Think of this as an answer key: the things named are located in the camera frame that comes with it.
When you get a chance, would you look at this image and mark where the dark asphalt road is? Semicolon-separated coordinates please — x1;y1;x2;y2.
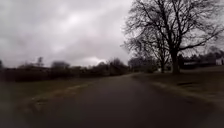
19;73;224;128

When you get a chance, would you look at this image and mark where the dark line of trees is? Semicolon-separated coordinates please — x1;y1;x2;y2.
0;56;158;83

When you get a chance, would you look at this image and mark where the large bare tree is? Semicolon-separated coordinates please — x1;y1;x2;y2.
122;0;224;75

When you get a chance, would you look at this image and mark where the dry grass verge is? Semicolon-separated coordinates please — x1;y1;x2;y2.
132;65;224;105

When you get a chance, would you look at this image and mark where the brownish grass field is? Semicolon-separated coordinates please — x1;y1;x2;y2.
0;77;101;128

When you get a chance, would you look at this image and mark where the white building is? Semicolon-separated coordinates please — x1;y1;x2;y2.
181;56;224;70

